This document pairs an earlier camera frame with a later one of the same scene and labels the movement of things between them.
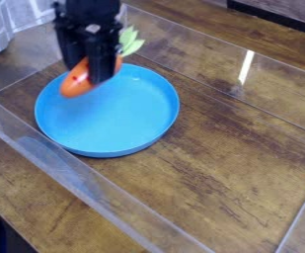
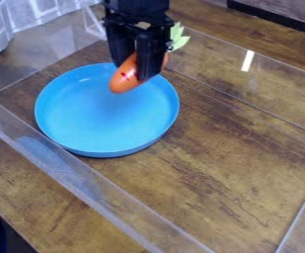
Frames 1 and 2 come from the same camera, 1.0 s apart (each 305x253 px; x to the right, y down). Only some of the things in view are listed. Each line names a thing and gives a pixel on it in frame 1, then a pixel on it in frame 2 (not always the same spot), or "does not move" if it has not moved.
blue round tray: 119,118 does not move
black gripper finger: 100,47 to 151,47
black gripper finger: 71,40 to 122,38
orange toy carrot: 76,83 to 124,80
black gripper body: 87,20 to 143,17
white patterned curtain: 7,17 does not move
